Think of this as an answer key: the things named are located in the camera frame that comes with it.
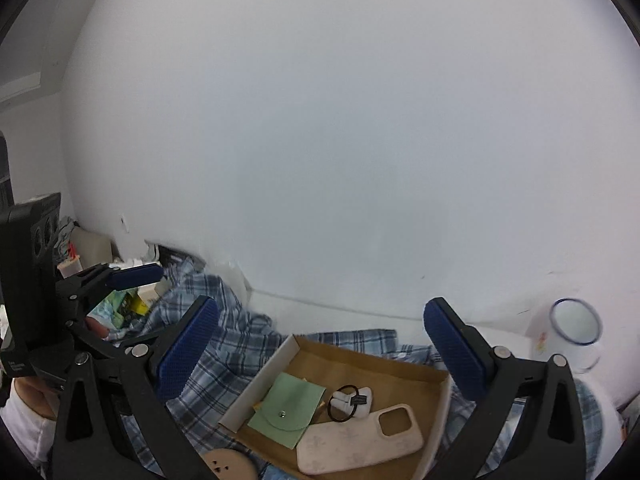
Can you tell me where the green snap pouch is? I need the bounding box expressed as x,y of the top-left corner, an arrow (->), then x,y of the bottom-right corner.
247,372 -> 326,450

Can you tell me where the person's left hand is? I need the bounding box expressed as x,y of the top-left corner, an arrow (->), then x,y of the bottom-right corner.
12,377 -> 58,420

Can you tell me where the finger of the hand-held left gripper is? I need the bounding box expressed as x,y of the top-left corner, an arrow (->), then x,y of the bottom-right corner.
55,262 -> 166,311
67,319 -> 126,362

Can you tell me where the green floral tissue pack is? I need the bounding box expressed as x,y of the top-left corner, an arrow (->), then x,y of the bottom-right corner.
87,290 -> 151,333

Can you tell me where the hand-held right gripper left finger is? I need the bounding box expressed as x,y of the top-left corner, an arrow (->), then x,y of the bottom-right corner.
52,296 -> 221,480

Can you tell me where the white cardboard box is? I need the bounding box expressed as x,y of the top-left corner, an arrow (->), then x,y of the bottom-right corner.
217,334 -> 453,478

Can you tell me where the white enamel mug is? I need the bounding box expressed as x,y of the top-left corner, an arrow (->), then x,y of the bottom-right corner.
530,298 -> 603,376

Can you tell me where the black hair tie white charm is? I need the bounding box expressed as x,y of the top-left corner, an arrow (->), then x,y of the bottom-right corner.
327,384 -> 373,423

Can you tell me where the person's left forearm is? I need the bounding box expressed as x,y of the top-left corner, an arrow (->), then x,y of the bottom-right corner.
0,400 -> 57,467

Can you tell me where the blue plaid shirt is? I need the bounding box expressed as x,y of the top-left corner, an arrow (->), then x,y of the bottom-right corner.
107,255 -> 626,480

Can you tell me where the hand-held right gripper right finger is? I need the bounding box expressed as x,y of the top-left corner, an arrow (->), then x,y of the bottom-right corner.
424,297 -> 587,480

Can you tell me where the drink cup with red straw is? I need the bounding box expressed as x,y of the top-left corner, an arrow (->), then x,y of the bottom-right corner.
57,242 -> 82,278

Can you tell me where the small white carton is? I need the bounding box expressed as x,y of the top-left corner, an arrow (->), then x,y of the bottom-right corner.
135,280 -> 171,306

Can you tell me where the clear plastic bag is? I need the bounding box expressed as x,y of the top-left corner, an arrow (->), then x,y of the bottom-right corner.
220,260 -> 252,306

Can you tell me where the cream patterned phone case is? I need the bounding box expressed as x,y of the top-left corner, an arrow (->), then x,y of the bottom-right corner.
296,403 -> 425,476

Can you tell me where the dark grey cloth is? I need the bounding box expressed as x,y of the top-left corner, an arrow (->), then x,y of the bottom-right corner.
145,240 -> 206,272

